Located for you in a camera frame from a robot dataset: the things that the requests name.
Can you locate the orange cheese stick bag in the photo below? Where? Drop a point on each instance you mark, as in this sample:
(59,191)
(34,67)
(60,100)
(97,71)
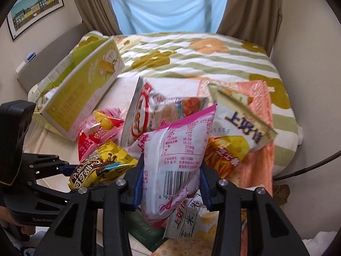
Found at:
(225,153)

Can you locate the person's left hand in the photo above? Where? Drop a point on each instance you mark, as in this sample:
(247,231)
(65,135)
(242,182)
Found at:
(7,219)

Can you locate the brown curtain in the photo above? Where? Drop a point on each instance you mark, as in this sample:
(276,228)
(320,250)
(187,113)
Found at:
(98,15)
(255,21)

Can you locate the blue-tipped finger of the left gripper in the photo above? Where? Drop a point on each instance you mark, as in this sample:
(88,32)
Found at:
(67,170)

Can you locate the dark green packet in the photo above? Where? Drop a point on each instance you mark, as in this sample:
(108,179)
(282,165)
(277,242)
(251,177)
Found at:
(150,237)

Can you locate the framed houses picture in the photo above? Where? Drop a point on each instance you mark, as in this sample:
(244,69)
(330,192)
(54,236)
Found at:
(26,13)

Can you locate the yellow chocolate snack bag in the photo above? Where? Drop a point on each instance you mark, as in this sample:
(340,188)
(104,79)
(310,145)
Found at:
(105,165)

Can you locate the floral striped quilt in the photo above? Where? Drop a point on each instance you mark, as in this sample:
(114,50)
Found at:
(235,64)

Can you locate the left brown curtain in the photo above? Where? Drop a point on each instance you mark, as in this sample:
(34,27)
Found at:
(98,15)

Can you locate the blue white item on headboard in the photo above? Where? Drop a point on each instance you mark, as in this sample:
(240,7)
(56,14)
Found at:
(25,62)

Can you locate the corn chip snack bag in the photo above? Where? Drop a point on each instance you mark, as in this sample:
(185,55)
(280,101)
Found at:
(192,220)

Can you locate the grey headboard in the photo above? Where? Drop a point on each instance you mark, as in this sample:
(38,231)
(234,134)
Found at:
(49,57)

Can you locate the white gold snack bag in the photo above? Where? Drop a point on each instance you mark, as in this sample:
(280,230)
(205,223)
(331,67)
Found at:
(235,123)

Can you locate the pink white snack bag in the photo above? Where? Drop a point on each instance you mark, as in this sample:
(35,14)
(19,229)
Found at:
(172,157)

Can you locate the red white snack bag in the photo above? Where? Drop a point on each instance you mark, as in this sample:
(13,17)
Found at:
(150,110)

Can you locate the right brown curtain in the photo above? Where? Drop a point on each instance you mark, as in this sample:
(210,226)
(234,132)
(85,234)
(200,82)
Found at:
(255,21)

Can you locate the pink yellow snack bag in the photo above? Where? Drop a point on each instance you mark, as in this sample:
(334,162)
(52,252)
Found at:
(100,126)

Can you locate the light blue window cloth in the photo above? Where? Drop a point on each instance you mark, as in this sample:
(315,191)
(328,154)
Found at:
(147,16)

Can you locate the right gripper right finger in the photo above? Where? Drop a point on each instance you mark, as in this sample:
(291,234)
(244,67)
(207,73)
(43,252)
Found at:
(269,231)

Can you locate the green yellow cardboard box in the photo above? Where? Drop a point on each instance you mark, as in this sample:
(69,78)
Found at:
(72,89)

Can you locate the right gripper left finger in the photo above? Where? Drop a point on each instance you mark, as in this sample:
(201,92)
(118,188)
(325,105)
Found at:
(74,231)

